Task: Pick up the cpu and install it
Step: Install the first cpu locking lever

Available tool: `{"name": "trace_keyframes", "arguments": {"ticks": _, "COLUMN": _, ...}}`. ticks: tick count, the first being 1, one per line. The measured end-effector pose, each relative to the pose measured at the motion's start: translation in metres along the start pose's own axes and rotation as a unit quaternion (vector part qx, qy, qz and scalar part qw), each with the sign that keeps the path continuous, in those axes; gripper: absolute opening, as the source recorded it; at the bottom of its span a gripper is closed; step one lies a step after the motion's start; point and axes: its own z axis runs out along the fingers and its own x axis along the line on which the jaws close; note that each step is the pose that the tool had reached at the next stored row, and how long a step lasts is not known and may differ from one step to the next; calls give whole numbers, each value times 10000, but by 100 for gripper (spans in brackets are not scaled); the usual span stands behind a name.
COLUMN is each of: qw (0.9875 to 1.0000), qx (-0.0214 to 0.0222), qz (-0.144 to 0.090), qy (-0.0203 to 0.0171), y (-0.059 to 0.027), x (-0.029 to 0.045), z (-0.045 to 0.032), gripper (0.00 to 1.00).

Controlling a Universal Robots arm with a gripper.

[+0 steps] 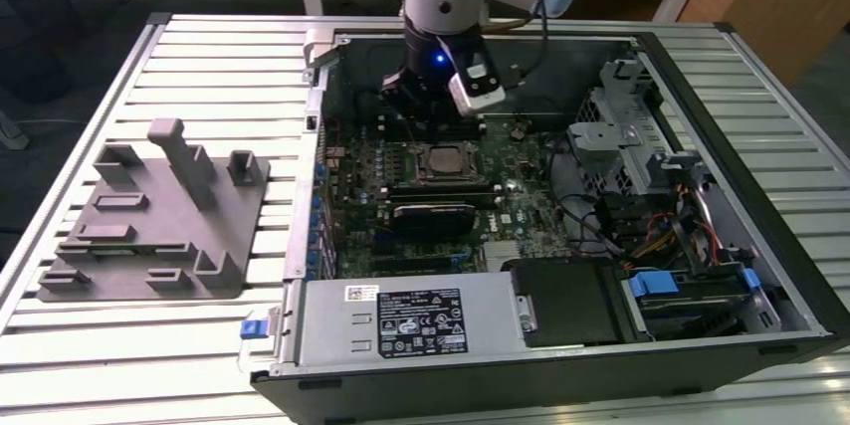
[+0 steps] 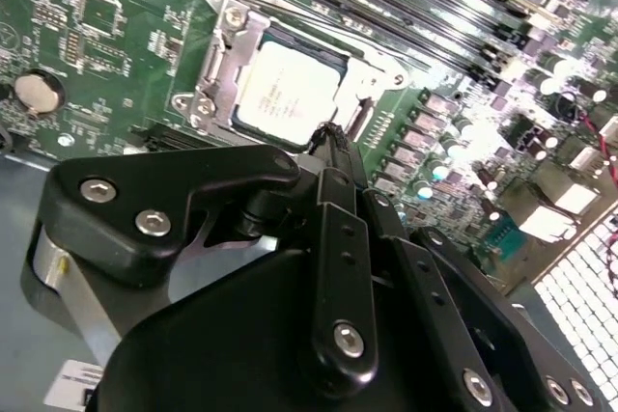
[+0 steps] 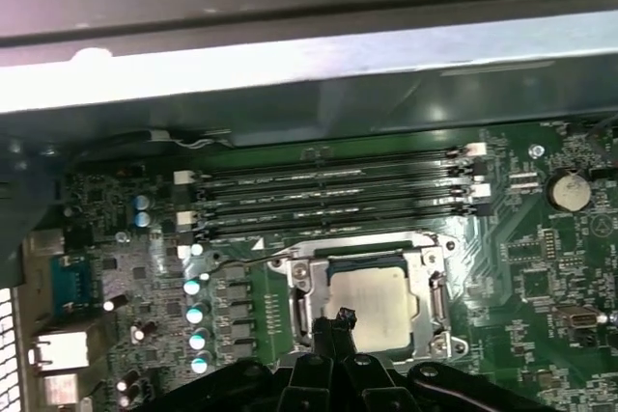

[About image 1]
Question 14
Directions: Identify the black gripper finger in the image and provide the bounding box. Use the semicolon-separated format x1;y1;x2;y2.
380;70;437;143
433;105;457;144

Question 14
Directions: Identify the silver CPU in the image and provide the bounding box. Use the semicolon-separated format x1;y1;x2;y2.
426;146;469;173

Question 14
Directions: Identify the green motherboard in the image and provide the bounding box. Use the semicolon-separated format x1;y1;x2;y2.
317;118;578;281

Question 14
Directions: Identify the black graphics card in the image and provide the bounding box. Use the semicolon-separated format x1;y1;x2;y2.
389;203;476;237

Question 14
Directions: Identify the grey metal drive cage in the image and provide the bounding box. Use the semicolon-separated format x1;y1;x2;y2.
566;59;673;197

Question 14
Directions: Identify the silver chipset heat sink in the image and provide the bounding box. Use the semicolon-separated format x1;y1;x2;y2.
481;240;526;273

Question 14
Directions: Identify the black expansion slot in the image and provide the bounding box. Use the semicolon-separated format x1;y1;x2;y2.
369;256;453;272

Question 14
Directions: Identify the black plastic shroud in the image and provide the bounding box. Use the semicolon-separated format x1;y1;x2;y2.
508;258;631;349

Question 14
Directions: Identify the grey power supply unit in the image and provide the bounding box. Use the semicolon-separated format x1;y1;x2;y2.
290;278;532;366

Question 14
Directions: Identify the blue disk carrier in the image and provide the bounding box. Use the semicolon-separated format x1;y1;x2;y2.
627;268;761;308

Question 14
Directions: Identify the grey parts rack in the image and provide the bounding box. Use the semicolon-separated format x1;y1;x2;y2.
35;117;273;303

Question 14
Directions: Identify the grey metal disk bay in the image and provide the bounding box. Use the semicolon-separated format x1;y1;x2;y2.
620;265;785;342

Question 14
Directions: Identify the green RAM stick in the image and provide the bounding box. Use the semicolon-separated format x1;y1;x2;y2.
82;244;188;254

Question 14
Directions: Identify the black PC case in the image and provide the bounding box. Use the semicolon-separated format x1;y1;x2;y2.
248;21;850;425

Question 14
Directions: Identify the grey chair base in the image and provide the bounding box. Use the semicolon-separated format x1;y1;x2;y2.
0;108;29;150

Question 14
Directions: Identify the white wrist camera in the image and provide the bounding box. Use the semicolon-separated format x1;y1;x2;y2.
446;64;509;115

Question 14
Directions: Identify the black camera cable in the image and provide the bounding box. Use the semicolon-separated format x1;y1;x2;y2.
513;0;552;84

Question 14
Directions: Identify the yellow wire bundle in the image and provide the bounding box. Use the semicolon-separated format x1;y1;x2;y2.
623;228;676;260

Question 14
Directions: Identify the red wire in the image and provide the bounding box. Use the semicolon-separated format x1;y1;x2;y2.
648;213;724;267

